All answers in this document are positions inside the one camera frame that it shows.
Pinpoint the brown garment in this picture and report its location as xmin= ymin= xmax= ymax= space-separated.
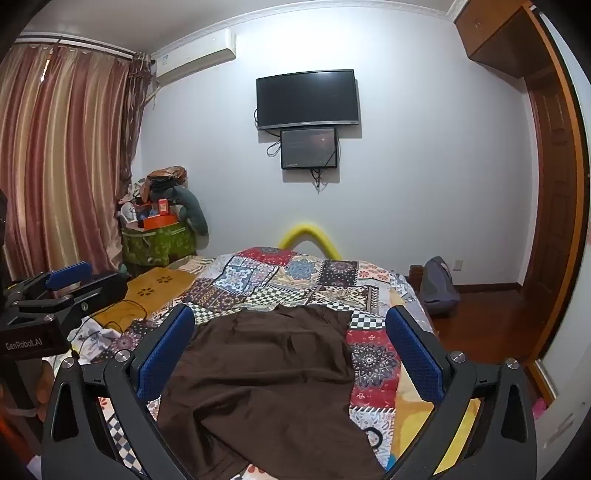
xmin=157 ymin=305 xmax=387 ymax=480

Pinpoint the brown wooden door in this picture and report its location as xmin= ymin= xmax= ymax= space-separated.
xmin=525 ymin=76 xmax=583 ymax=298

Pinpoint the small black wall monitor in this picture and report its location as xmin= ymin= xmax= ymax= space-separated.
xmin=280 ymin=128 xmax=341 ymax=171

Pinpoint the large black wall television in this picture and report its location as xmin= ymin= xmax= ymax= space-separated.
xmin=256 ymin=69 xmax=361 ymax=132

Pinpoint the patchwork quilt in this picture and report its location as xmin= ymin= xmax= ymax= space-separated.
xmin=69 ymin=247 xmax=437 ymax=480

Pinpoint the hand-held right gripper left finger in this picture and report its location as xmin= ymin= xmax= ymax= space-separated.
xmin=41 ymin=305 xmax=196 ymax=480

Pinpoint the yellow paw print blanket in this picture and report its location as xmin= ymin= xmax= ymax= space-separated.
xmin=88 ymin=267 xmax=197 ymax=334

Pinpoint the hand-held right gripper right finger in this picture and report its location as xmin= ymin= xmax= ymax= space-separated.
xmin=385 ymin=305 xmax=539 ymax=480

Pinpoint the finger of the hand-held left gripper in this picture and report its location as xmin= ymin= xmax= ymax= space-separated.
xmin=9 ymin=271 xmax=129 ymax=325
xmin=4 ymin=261 xmax=94 ymax=302

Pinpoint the brown bag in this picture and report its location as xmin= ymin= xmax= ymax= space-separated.
xmin=146 ymin=165 xmax=189 ymax=193

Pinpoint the orange box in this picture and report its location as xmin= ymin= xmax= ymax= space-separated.
xmin=143 ymin=214 xmax=179 ymax=231

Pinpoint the striped pink curtain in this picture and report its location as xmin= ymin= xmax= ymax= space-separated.
xmin=0 ymin=37 xmax=154 ymax=296

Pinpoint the green printed storage bin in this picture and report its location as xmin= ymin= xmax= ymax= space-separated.
xmin=120 ymin=223 xmax=195 ymax=278

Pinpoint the white air conditioner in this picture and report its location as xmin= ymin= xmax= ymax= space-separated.
xmin=154 ymin=28 xmax=238 ymax=86

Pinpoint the wooden overhead cabinet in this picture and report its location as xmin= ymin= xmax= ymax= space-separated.
xmin=453 ymin=0 xmax=555 ymax=78

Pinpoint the grey-green plush toy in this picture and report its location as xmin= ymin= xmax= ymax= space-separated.
xmin=172 ymin=185 xmax=210 ymax=237

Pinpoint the yellow foam tube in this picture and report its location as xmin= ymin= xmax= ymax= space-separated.
xmin=278 ymin=223 xmax=344 ymax=262

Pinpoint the white printed cloth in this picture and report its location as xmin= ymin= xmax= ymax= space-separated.
xmin=69 ymin=318 xmax=122 ymax=358

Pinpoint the thin black cable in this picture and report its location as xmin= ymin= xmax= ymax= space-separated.
xmin=92 ymin=298 xmax=149 ymax=334

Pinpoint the grey backpack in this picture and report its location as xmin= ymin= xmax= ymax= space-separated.
xmin=417 ymin=256 xmax=461 ymax=319

